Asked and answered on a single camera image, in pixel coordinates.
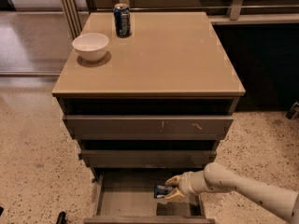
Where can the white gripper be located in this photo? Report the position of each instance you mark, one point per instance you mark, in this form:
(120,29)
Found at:
(186,185)

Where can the dark blue rxbar wrapper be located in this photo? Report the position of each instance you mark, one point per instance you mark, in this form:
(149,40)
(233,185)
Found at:
(161,190)

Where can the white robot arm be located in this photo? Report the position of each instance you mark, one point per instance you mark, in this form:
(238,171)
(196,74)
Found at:
(216,178)

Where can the bottom grey open drawer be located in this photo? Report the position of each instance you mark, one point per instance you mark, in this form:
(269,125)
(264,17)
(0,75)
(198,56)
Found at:
(127,197)

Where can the grey drawer cabinet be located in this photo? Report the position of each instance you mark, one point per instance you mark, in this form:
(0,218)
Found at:
(172,64)

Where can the middle grey drawer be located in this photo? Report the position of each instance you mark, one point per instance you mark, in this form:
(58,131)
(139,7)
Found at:
(147,158)

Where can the top grey drawer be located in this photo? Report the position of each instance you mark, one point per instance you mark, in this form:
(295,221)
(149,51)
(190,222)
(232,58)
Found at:
(93,127)

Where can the black object floor left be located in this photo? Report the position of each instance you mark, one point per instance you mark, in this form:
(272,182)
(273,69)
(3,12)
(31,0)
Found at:
(61,218)

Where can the black object floor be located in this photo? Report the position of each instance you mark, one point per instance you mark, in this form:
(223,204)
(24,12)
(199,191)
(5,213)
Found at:
(293,112)
(61,218)

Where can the black object floor right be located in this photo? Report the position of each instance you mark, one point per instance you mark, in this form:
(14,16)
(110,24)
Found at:
(293,112)

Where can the white ceramic bowl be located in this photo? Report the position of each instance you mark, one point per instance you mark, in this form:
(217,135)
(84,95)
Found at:
(91,47)

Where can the blue soda can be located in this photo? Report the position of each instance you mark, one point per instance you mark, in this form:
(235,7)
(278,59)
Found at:
(122,20)

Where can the metal railing frame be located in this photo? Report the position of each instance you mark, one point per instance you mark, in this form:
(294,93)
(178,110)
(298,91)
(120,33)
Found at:
(220,12)

